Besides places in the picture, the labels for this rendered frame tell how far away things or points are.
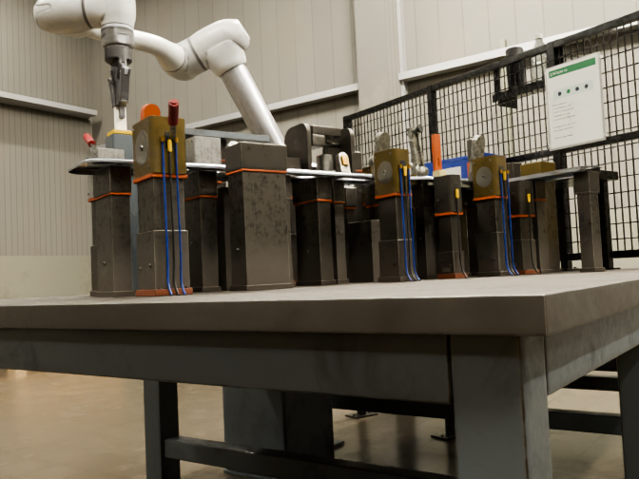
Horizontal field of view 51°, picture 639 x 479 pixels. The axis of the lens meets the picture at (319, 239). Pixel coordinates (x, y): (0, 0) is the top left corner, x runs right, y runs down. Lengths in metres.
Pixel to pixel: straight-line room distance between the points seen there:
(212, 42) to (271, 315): 1.78
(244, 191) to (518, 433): 0.93
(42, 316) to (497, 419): 0.76
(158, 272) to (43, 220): 7.20
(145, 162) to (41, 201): 7.17
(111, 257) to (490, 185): 1.06
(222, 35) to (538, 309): 1.99
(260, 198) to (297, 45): 5.44
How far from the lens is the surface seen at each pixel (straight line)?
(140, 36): 2.33
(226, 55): 2.50
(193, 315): 0.92
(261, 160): 1.53
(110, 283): 1.54
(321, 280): 1.77
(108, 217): 1.55
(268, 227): 1.52
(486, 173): 2.00
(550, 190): 2.31
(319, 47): 6.73
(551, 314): 0.68
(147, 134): 1.40
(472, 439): 0.76
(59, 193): 8.69
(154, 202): 1.38
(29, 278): 8.38
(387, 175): 1.77
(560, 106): 2.65
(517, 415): 0.73
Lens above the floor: 0.73
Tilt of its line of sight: 3 degrees up
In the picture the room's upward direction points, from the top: 3 degrees counter-clockwise
